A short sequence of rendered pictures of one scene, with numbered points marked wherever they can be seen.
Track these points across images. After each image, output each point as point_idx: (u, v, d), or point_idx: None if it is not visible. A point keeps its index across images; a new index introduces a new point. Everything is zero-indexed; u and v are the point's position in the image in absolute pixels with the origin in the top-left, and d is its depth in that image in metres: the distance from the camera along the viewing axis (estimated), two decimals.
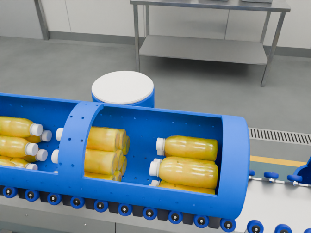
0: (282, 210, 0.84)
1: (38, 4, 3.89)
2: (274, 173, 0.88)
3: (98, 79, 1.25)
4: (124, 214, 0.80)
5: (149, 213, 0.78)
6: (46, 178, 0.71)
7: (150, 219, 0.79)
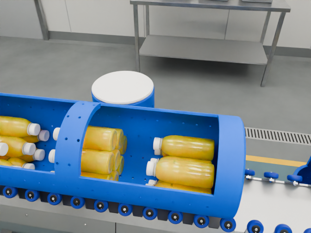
0: (282, 210, 0.84)
1: (38, 4, 3.89)
2: (274, 173, 0.88)
3: (98, 79, 1.25)
4: (126, 214, 0.79)
5: (149, 213, 0.78)
6: (42, 178, 0.71)
7: (153, 218, 0.79)
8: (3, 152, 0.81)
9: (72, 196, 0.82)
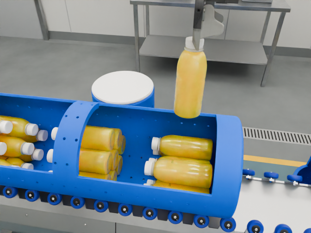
0: (282, 210, 0.84)
1: (38, 4, 3.89)
2: (274, 173, 0.88)
3: (98, 79, 1.25)
4: (127, 213, 0.79)
5: (149, 213, 0.78)
6: (40, 177, 0.71)
7: (154, 217, 0.79)
8: (2, 151, 0.81)
9: (71, 197, 0.82)
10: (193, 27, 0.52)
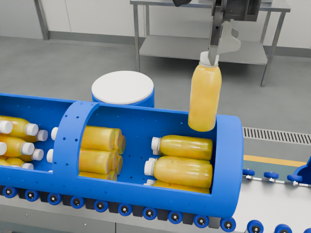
0: (282, 210, 0.84)
1: (38, 4, 3.89)
2: (274, 173, 0.88)
3: (98, 79, 1.25)
4: (127, 213, 0.79)
5: (149, 213, 0.78)
6: (40, 177, 0.71)
7: (154, 217, 0.79)
8: (2, 151, 0.81)
9: (71, 197, 0.82)
10: (210, 44, 0.52)
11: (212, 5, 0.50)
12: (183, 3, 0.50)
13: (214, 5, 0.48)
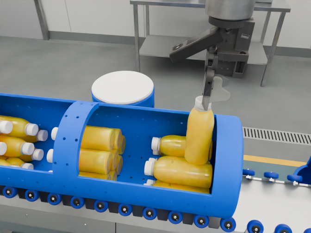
0: (282, 210, 0.84)
1: (38, 4, 3.89)
2: (274, 173, 0.88)
3: (98, 79, 1.25)
4: (127, 213, 0.79)
5: (149, 213, 0.78)
6: (40, 177, 0.71)
7: (154, 217, 0.79)
8: (2, 151, 0.81)
9: (71, 197, 0.82)
10: (203, 95, 0.59)
11: (205, 62, 0.57)
12: (179, 61, 0.57)
13: (206, 64, 0.55)
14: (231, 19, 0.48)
